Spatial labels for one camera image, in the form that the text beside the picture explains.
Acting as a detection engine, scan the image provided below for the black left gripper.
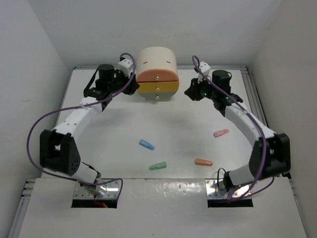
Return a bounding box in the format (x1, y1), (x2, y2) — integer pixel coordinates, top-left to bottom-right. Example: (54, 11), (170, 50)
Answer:
(107, 68), (139, 95)

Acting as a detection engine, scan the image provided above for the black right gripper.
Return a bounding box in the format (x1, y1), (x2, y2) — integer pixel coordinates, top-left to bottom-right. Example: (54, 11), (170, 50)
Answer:
(184, 74), (217, 102)

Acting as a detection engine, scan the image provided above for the yellow drawer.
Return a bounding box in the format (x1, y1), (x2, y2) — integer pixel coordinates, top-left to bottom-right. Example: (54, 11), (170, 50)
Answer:
(138, 81), (179, 93)

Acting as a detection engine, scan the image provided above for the orange top drawer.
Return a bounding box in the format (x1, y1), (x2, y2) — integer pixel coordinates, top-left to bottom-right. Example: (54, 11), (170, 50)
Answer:
(136, 69), (179, 82)

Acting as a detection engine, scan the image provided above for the cream drawer cabinet shell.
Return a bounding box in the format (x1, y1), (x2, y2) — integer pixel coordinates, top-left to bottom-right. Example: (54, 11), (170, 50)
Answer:
(136, 47), (177, 75)

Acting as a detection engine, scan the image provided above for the pink correction tape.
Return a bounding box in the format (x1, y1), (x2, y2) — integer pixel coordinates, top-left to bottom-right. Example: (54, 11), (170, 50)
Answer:
(213, 129), (229, 138)

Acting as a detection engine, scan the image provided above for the blue correction tape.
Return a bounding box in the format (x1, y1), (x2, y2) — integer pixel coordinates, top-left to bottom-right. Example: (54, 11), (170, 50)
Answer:
(139, 139), (155, 151)

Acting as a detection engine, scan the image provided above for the orange correction tape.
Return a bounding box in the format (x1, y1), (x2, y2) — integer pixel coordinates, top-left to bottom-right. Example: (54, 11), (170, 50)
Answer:
(194, 159), (213, 167)

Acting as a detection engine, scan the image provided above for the green correction tape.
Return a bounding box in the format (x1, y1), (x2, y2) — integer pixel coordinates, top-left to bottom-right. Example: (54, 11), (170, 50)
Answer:
(149, 162), (167, 171)

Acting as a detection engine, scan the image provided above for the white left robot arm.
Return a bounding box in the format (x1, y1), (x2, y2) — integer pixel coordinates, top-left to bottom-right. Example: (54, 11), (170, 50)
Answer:
(40, 59), (139, 185)

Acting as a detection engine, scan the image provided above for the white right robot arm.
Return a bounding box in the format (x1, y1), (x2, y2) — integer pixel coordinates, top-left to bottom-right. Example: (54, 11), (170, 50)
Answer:
(184, 70), (291, 192)

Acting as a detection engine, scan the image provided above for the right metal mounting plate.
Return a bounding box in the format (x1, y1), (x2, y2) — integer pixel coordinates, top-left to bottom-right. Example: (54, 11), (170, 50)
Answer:
(205, 179), (251, 200)

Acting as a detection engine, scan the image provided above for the metal mounting plate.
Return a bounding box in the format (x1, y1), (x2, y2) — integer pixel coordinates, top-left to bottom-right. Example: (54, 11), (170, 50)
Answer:
(205, 179), (251, 200)
(73, 179), (122, 200)

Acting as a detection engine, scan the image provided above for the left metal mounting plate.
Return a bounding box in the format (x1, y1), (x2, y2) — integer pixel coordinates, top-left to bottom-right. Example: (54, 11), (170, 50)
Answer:
(73, 179), (122, 200)

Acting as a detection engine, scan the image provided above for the white front shelf board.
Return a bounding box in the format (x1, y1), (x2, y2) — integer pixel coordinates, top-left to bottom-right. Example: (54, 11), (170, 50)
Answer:
(19, 178), (306, 238)

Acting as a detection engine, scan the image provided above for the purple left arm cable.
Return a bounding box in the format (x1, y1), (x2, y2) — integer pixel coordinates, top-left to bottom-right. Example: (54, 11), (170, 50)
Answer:
(26, 52), (137, 196)

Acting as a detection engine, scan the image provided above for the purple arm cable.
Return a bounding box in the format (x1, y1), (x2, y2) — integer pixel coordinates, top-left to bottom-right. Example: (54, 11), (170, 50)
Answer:
(26, 52), (137, 196)
(192, 55), (275, 200)

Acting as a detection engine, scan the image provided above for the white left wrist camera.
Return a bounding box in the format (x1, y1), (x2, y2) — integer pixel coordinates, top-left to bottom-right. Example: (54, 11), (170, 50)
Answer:
(117, 59), (134, 77)

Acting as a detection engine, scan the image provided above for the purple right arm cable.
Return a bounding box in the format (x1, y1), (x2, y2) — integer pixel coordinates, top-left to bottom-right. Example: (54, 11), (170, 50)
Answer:
(192, 55), (275, 200)

